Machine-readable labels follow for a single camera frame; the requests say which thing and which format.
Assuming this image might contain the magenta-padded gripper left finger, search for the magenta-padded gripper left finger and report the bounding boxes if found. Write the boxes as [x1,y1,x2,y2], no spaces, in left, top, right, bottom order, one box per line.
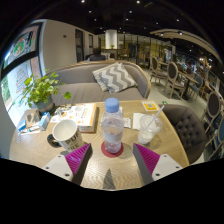
[42,143,93,186]

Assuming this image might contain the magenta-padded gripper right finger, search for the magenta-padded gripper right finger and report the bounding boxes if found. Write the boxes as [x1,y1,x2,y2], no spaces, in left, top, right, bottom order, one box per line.
[132,143,184,185]

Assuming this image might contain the clear blue-capped water bottle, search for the clear blue-capped water bottle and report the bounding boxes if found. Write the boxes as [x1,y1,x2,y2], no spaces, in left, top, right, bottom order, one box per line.
[100,97,125,154]

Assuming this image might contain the grey tufted armchair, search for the grey tufted armchair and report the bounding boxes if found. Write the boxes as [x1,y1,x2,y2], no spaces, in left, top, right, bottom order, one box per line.
[161,103,208,165]

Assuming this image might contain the flat round red coaster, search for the flat round red coaster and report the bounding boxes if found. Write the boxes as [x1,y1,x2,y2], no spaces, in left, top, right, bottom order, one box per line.
[100,141,125,158]

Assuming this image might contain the small light blue box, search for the small light blue box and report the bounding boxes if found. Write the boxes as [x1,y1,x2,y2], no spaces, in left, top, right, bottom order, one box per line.
[38,111,52,132]

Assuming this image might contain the white paper napkin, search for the white paper napkin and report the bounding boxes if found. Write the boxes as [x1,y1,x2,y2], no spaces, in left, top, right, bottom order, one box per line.
[132,112,147,131]

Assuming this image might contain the thick printed menu book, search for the thick printed menu book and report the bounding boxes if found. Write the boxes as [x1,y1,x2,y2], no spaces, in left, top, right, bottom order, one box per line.
[51,102,100,134]

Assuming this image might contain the blue white card box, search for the blue white card box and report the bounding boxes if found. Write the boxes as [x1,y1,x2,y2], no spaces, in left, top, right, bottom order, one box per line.
[17,119,28,132]

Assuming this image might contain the yellow code sign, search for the yellow code sign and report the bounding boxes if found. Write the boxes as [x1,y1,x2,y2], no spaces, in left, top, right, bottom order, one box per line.
[141,100,160,112]

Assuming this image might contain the green potted plant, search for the green potted plant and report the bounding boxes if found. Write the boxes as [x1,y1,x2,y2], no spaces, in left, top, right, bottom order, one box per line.
[14,69,73,116]

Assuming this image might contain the grey curved sofa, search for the grey curved sofa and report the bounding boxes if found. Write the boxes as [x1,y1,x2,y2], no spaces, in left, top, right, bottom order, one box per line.
[43,59,152,107]

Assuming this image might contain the group of dining chairs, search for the group of dining chairs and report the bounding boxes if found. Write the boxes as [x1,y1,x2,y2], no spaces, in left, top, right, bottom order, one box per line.
[148,54,224,158]

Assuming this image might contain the grey white chevron pillow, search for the grey white chevron pillow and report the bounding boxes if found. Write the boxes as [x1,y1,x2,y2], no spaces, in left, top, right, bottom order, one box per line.
[92,62,138,94]

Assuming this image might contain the person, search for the person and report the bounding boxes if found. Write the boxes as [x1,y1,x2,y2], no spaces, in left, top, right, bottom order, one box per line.
[87,47,107,62]

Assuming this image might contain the dark partition shelf unit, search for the dark partition shelf unit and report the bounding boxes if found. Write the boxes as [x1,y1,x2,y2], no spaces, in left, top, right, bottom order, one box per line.
[118,33,174,68]

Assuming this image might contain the white round pillar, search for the white round pillar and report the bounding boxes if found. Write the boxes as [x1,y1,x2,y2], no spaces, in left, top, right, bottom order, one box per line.
[104,29,118,50]

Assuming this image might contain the group of ceiling lights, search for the group of ceiling lights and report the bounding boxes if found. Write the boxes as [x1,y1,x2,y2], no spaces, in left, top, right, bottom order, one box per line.
[79,0,188,38]

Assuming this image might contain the white mug with black handle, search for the white mug with black handle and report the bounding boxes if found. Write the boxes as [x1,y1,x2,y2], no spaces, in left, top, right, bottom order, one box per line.
[46,118,87,152]

